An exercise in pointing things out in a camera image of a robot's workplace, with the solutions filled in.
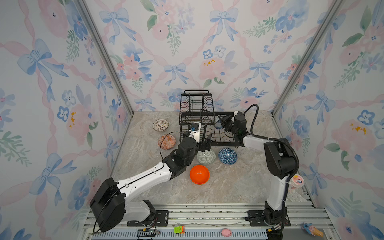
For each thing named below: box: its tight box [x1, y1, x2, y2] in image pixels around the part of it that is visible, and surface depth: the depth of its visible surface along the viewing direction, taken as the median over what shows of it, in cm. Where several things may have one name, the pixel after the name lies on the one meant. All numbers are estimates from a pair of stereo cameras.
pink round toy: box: [221, 228, 232, 237], surface depth 70 cm
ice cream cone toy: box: [301, 222, 324, 238], surface depth 71 cm
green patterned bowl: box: [196, 149, 216, 165], surface depth 95 cm
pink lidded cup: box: [290, 174, 305, 189], surface depth 78 cm
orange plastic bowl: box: [189, 164, 210, 185], surface depth 86 cm
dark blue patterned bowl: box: [218, 148, 238, 165], surface depth 95 cm
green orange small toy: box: [174, 225, 186, 234], surface depth 71 cm
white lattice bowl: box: [152, 118, 169, 132], surface depth 112 cm
